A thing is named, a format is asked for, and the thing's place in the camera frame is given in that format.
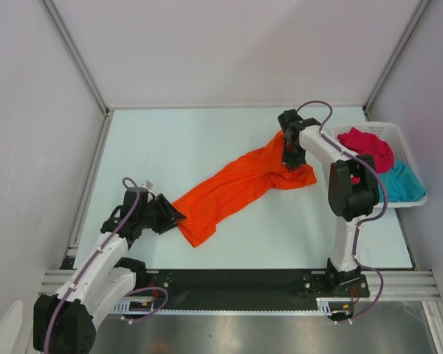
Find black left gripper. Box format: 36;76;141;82
138;193;186;235

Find orange t-shirt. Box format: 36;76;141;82
174;131;317;248

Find red t-shirt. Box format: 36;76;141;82
337;128;395;174

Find white plastic laundry basket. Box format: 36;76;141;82
331;122;427;209

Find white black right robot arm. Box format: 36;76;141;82
278;109;380;297

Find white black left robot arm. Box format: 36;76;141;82
32;187;186;353

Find teal t-shirt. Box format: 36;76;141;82
380;160;426;203

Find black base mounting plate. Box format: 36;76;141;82
148;269;370;311

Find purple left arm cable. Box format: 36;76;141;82
42;176;169;351

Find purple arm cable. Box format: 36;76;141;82
296;100;389;325
42;176;169;351

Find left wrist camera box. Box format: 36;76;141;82
141;180;153;191

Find white slotted cable duct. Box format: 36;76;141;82
110;297;355;315

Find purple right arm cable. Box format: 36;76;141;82
296;100;389;325

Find aluminium frame rail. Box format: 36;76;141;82
36;268;442;300

